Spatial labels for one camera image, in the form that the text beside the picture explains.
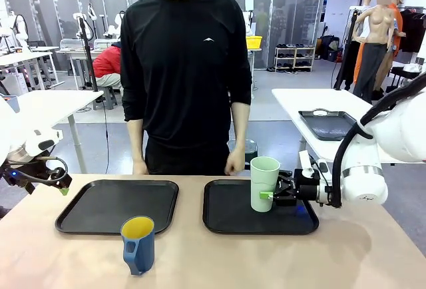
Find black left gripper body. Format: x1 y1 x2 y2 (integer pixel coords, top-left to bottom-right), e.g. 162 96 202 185
0 165 51 194

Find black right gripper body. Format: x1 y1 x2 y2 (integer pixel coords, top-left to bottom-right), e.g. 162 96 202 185
294 168 321 206

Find pale green tall cup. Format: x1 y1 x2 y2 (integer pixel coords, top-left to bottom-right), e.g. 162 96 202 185
250 156 281 212

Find blue mug yellow inside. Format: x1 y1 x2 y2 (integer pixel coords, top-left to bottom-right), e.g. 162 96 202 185
120 216 156 276

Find person's right forearm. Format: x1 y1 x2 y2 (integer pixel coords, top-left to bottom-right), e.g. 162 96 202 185
127 117 147 165

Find person's left forearm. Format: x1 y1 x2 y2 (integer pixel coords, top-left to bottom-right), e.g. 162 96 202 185
229 101 251 156

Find person's left hand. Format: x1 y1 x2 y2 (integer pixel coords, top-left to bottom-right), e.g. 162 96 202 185
224 150 246 175

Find person's right hand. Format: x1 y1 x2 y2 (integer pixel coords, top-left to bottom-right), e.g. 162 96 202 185
132 158 150 175

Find black plastic tray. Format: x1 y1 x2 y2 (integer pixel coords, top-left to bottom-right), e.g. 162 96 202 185
202 178 320 236
55 178 180 236

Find white table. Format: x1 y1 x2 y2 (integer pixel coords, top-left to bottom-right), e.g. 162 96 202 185
0 89 105 174
272 88 400 170

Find light grey plastic stool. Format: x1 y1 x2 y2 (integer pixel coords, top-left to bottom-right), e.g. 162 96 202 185
94 85 118 110

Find white storage box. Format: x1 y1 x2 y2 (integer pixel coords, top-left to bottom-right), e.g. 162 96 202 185
6 72 28 95

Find wooden shoe rack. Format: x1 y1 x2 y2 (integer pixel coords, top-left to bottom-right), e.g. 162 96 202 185
274 44 316 73

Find white background workbench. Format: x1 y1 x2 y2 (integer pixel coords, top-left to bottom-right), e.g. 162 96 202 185
0 46 61 90
56 37 122 90

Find seated person red jacket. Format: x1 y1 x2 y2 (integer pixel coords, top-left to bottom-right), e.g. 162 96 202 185
92 41 123 90

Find black light stand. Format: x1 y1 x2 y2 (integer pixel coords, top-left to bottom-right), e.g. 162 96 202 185
75 15 100 93

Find dark bags pile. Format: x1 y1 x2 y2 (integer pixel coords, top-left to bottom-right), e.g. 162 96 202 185
316 35 343 63

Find yellow plastic basket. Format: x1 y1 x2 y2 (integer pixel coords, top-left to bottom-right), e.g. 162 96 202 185
245 35 263 49

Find black trolley cart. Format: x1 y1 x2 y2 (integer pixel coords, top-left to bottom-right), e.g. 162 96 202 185
387 65 420 97

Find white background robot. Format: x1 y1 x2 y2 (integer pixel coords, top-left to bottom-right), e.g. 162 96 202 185
73 2 99 40
6 11 31 52
105 11 129 39

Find person in black clothes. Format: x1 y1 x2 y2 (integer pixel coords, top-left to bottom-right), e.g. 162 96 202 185
120 0 253 176

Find bare mannequin grey trousers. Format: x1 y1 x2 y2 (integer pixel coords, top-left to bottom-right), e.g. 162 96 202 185
353 0 395 103

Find rack of black garments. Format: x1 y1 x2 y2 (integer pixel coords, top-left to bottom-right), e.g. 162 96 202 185
397 7 426 53

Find white mannequin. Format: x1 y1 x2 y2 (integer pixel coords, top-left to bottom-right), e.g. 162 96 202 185
361 0 375 37

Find mannequin in orange clothes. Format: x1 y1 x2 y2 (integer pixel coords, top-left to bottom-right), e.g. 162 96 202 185
387 0 407 90

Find thin left gripper cable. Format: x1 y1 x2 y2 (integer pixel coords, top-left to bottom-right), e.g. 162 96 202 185
36 156 69 182

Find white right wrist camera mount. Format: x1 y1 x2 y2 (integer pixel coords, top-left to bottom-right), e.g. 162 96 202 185
298 150 314 179

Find right arm black hose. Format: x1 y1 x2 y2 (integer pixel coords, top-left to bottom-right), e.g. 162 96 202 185
331 79 426 208

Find thin black hanging cable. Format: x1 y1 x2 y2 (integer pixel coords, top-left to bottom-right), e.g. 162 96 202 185
103 101 110 175

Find dark tray with handles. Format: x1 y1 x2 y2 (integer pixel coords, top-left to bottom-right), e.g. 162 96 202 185
298 108 360 142

